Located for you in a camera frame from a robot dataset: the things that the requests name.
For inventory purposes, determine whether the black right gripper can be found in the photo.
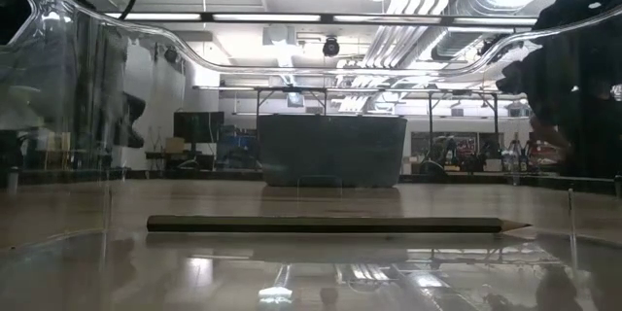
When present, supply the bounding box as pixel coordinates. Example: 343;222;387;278
534;0;622;179

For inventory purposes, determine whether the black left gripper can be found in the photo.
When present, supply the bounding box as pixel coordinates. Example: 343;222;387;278
75;21;128;156

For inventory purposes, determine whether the dark brown pencil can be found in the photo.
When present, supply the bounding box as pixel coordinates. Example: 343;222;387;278
146;214;533;235

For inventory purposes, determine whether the clear plastic bin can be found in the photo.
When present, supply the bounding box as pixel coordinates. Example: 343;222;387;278
0;0;622;311

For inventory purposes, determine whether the cardboard box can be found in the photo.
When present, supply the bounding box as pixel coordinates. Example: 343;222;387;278
164;136;186;155

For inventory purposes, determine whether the black monitor on desk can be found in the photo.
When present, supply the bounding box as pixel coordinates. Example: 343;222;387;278
173;111;225;145

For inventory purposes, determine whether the overhead light bar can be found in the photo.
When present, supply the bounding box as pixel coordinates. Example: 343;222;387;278
104;11;540;28

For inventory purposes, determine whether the blue plastic bin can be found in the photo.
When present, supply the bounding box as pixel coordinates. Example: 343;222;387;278
257;114;408;189

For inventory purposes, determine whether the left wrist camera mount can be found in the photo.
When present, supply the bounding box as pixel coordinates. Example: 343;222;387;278
114;91;148;150

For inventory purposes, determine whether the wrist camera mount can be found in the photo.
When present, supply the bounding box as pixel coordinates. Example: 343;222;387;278
114;91;148;150
496;55;538;125

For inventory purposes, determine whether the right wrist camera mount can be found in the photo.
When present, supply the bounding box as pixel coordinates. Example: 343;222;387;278
496;55;538;125

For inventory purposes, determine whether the black aluminium table frame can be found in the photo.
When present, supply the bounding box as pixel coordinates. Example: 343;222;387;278
0;167;622;196

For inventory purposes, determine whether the black round hanging camera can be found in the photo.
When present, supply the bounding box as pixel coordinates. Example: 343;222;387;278
322;36;341;58

